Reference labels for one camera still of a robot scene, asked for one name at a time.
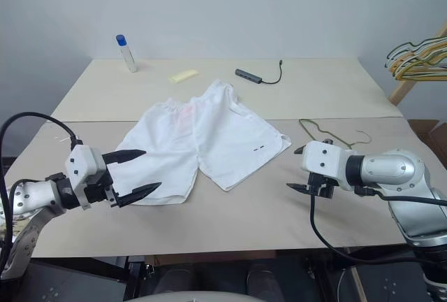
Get grey USB hub with cable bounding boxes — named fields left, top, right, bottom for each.
left=235, top=59, right=284, bottom=85

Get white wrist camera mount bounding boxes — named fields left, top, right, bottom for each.
left=300, top=140, right=352, bottom=192
left=65, top=145, right=115, bottom=209

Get short black right wrist cable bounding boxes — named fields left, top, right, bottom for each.
left=354, top=185, right=447, bottom=207

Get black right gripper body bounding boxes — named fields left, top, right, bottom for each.
left=306, top=137, right=339, bottom=199

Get pale rounded robot torso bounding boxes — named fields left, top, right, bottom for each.
left=137, top=289, right=253, bottom=302

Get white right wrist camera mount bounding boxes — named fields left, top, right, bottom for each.
left=300, top=140, right=352, bottom=192

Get long black right arm cable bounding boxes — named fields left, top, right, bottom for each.
left=309, top=192, right=425, bottom=266

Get clear bottle with blue cap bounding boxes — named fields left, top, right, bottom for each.
left=115, top=34, right=138, bottom=73

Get olive green wire hanger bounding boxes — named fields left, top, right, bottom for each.
left=299, top=118, right=372, bottom=150

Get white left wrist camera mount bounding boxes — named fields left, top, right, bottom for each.
left=65, top=145, right=115, bottom=209

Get bundle of hangers on rack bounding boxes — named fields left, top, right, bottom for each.
left=388, top=18, right=447, bottom=107

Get white shorts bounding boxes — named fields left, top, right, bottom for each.
left=114, top=78, right=293, bottom=207

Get pale yellow packet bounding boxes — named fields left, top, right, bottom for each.
left=168, top=69, right=200, bottom=83

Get brown cardboard box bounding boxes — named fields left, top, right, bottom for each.
left=406, top=119, right=447, bottom=164

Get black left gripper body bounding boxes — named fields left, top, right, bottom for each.
left=82, top=154, right=122, bottom=209

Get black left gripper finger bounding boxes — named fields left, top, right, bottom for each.
left=115, top=182, right=162, bottom=209
left=101, top=149, right=147, bottom=166

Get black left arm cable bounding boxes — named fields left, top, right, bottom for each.
left=0, top=112, right=84, bottom=268

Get black riveted base plate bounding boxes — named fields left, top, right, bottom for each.
left=29, top=259, right=127, bottom=302
left=358, top=265, right=429, bottom=302

